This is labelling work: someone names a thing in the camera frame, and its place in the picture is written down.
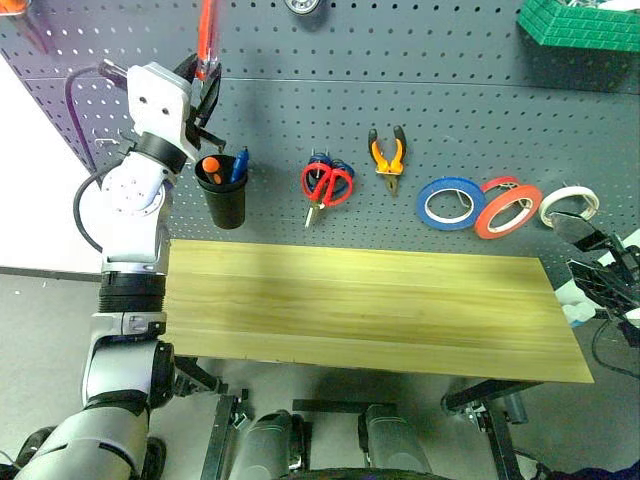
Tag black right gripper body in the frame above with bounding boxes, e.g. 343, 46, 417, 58
593, 233, 640, 321

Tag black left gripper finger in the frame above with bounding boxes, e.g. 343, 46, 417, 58
197, 62, 224, 129
173, 51, 200, 84

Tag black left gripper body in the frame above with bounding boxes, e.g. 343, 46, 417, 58
183, 87, 227, 153

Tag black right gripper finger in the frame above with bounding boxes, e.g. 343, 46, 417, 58
566, 258, 629, 309
548, 211, 609, 252

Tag red handled screwdriver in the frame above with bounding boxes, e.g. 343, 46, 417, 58
195, 0, 223, 82

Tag red handled scissors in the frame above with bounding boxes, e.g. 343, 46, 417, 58
299, 162, 355, 230

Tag orange and black pliers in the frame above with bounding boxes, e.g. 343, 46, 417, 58
367, 124, 408, 198

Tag white tape roll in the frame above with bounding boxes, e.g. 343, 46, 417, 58
538, 185, 601, 230

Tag large red tape roll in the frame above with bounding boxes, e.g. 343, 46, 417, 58
473, 184, 544, 241

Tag small red tape roll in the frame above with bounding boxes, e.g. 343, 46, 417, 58
480, 175, 523, 197

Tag blue tape roll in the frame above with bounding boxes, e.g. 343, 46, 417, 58
415, 175, 488, 233

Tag grey metal pegboard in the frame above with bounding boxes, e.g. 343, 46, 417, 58
0, 0, 640, 286

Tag black plastic holder cup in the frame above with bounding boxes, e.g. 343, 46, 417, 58
193, 154, 250, 231

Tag black and silver round roll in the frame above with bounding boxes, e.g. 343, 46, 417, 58
283, 0, 326, 17

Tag green plastic bin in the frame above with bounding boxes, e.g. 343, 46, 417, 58
515, 0, 640, 54

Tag grey rounded robot leg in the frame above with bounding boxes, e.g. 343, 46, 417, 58
358, 402, 434, 480
227, 408, 307, 480

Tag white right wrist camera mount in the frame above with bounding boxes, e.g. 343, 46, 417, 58
553, 247, 640, 330

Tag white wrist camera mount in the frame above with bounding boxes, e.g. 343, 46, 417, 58
125, 61, 200, 162
553, 247, 640, 330

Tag orange handled screwdriver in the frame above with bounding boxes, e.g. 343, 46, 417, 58
200, 155, 224, 186

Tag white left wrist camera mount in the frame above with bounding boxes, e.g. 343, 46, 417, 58
125, 61, 200, 162

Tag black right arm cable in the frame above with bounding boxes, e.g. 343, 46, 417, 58
591, 318, 640, 382

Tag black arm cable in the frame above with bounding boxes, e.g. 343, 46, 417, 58
591, 318, 640, 382
63, 58, 132, 254

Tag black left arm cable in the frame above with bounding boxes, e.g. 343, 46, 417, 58
63, 58, 132, 254

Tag blue handled scissors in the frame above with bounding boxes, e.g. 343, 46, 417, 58
308, 151, 357, 182

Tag black metal table frame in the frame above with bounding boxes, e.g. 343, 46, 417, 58
172, 355, 549, 480

